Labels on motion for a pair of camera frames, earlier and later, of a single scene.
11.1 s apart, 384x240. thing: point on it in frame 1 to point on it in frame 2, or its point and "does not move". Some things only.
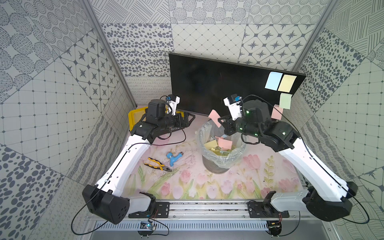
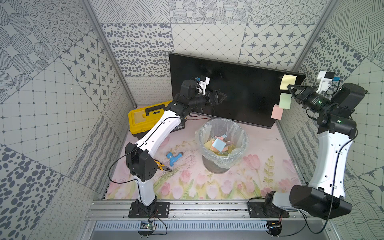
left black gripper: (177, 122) to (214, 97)
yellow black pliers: (162, 166) does not move
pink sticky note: (276, 114) does not move
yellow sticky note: (286, 83) does not move
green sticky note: (285, 101) does not move
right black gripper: (227, 124) to (304, 94)
